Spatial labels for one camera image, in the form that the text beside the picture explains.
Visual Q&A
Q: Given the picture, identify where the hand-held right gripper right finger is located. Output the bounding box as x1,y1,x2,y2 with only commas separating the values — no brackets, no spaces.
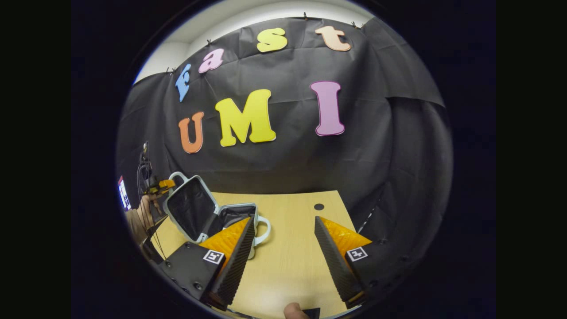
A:
314,216,415,309

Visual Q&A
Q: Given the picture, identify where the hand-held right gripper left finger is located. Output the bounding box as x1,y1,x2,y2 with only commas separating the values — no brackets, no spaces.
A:
160,216,256,311

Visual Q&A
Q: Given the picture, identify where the small white suitcase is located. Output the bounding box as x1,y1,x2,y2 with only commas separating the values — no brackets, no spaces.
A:
162,172,272,260

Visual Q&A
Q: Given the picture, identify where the small bright screen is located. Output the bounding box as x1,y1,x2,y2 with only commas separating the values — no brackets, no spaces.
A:
118,176,132,211

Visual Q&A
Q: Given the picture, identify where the black backdrop cloth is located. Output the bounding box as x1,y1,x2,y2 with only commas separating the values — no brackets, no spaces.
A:
116,17,454,275

